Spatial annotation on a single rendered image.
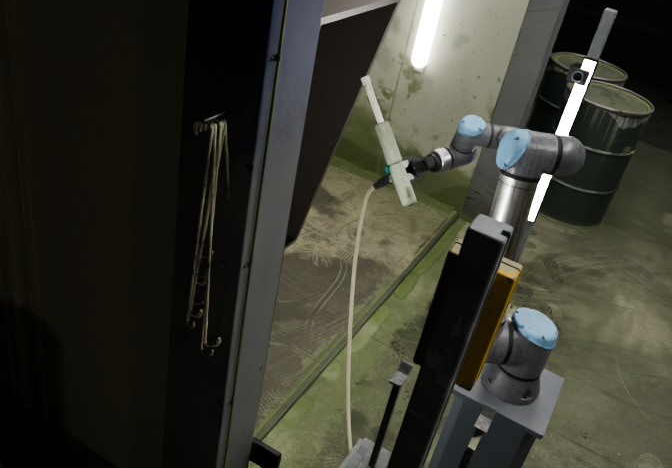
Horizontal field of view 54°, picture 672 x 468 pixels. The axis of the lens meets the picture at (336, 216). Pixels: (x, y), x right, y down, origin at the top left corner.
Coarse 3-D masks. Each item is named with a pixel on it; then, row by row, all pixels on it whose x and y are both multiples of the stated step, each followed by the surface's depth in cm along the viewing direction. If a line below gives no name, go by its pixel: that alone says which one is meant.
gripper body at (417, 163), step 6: (432, 156) 241; (414, 162) 237; (420, 162) 238; (438, 162) 240; (408, 168) 240; (414, 168) 236; (420, 168) 237; (426, 168) 238; (438, 168) 241; (414, 174) 238; (420, 174) 237
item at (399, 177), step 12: (372, 96) 232; (372, 108) 233; (384, 132) 230; (384, 144) 230; (396, 144) 231; (384, 156) 233; (396, 156) 230; (396, 168) 229; (384, 180) 239; (396, 180) 229; (408, 180) 230; (408, 192) 228; (408, 204) 228
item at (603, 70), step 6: (558, 54) 503; (564, 54) 507; (558, 60) 491; (564, 60) 495; (570, 60) 498; (576, 60) 501; (570, 66) 483; (600, 66) 499; (606, 66) 501; (600, 72) 484; (606, 72) 487; (612, 72) 490; (618, 72) 492; (606, 78) 473; (612, 78) 476; (618, 78) 478
